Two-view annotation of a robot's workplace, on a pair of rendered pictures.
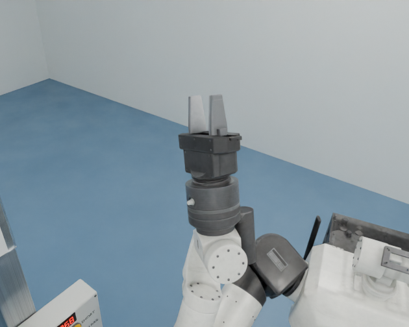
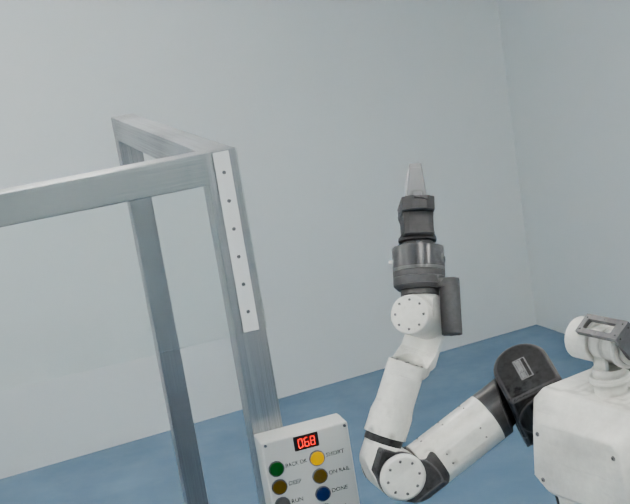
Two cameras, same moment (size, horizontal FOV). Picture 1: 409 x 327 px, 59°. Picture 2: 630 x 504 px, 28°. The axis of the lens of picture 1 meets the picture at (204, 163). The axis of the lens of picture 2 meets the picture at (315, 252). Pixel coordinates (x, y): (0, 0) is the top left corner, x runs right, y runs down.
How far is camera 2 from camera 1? 1.73 m
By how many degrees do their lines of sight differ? 43
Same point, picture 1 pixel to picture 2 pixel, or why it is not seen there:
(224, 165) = (414, 223)
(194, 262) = (409, 342)
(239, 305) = (465, 411)
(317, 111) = not seen: outside the picture
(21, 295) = (267, 393)
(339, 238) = not seen: hidden behind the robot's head
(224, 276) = (405, 325)
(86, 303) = (332, 429)
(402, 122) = not seen: outside the picture
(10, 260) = (261, 343)
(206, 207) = (398, 262)
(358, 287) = (593, 389)
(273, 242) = (525, 351)
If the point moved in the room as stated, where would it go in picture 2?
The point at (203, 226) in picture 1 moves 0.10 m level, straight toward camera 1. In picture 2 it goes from (397, 282) to (361, 300)
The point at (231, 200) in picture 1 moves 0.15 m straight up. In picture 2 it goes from (421, 257) to (409, 169)
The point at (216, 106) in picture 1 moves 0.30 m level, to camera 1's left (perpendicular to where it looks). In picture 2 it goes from (413, 173) to (278, 177)
